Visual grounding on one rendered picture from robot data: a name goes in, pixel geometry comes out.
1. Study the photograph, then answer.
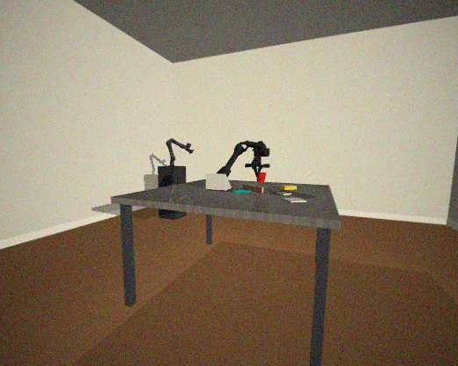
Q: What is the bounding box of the yellow block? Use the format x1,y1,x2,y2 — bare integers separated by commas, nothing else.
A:
280,185,297,190

